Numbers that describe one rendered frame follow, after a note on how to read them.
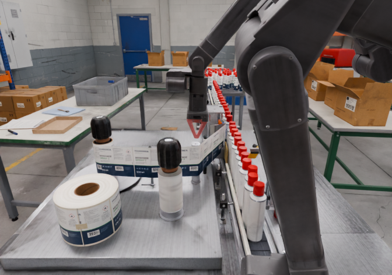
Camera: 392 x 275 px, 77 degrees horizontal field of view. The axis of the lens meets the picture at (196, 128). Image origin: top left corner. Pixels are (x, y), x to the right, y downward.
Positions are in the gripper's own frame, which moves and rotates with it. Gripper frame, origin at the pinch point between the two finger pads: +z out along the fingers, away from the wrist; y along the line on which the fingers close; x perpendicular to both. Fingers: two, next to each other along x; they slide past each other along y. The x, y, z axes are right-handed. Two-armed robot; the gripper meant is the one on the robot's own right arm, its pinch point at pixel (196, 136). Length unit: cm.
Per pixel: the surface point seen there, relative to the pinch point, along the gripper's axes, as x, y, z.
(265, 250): 22.5, 17.6, 30.5
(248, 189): 17.2, 8.9, 14.2
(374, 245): 62, 11, 34
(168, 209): -8.8, 4.6, 26.4
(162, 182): -11.0, 4.0, 15.7
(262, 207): 20.6, 14.6, 16.9
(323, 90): 147, -206, 21
